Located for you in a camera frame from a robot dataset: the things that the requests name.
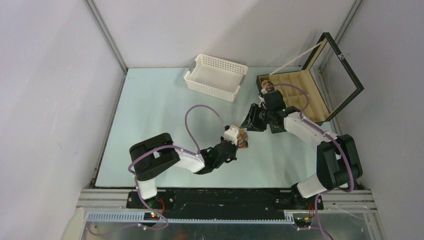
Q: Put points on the white perforated plastic basket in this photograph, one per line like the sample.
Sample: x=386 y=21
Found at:
x=216 y=77

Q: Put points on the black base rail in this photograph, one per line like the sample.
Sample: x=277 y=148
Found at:
x=230 y=203

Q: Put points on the colourful patterned tie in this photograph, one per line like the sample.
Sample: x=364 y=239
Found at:
x=242 y=138

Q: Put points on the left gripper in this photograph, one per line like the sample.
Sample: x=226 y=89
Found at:
x=233 y=156

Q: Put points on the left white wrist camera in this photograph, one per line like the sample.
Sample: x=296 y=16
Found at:
x=232 y=134

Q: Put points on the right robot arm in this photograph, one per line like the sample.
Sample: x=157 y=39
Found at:
x=337 y=160

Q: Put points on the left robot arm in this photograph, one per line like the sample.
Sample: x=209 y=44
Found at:
x=153 y=156

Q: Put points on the rolled tie far compartment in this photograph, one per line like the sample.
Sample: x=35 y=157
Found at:
x=266 y=85

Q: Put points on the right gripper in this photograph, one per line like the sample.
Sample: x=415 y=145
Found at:
x=251 y=122

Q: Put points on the black compartment tie box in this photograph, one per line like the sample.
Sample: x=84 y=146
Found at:
x=326 y=81

